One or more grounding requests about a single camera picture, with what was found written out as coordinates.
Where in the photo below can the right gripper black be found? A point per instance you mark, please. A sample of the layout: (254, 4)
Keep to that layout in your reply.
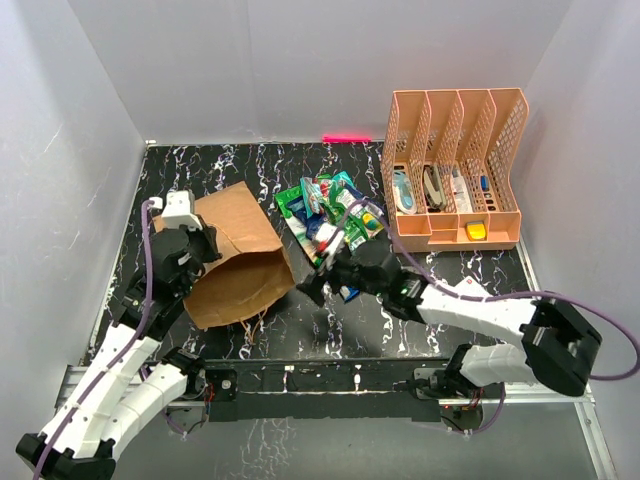
(313, 286)

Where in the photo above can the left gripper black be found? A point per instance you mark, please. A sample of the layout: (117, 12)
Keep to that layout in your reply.
(207, 236)

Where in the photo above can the small blue snack packet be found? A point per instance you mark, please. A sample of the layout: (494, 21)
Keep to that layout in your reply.
(348, 293)

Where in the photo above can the brown paper bag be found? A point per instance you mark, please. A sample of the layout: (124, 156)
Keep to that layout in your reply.
(254, 271)

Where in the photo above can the blue white snack bag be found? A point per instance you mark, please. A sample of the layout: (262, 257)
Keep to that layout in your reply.
(361, 224)

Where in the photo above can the dark blue snack bag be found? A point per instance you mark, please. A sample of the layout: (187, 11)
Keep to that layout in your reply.
(305, 215)

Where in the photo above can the green white snack bag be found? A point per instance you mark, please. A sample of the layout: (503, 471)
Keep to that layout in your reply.
(362, 222)

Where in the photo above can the green Chuba cassava chips bag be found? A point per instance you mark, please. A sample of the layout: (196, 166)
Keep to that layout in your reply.
(284, 201)

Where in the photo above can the teal red candy bag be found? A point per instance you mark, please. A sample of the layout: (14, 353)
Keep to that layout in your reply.
(315, 191)

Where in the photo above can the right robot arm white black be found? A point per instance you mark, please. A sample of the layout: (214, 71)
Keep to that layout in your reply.
(542, 341)

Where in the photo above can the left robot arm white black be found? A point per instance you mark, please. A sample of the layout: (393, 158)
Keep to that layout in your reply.
(120, 360)

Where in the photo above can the blue white tape dispenser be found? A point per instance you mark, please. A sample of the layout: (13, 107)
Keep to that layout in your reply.
(403, 193)

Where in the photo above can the pink tape strip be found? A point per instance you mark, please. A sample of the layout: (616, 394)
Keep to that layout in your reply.
(345, 137)

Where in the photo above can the white flat box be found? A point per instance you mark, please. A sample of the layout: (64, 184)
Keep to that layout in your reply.
(470, 287)

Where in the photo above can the grey stapler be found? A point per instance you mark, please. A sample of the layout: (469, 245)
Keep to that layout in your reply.
(433, 188)

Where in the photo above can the yellow small object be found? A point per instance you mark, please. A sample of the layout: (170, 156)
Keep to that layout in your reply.
(476, 231)

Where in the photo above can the white small packet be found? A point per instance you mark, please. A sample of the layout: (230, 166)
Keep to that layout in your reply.
(460, 192)

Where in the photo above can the orange plastic desk organizer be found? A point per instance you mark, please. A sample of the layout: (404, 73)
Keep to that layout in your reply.
(477, 131)

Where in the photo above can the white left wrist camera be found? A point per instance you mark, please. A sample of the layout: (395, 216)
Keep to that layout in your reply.
(177, 210)

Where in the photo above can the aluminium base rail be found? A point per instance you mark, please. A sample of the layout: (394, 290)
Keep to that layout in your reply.
(230, 391)

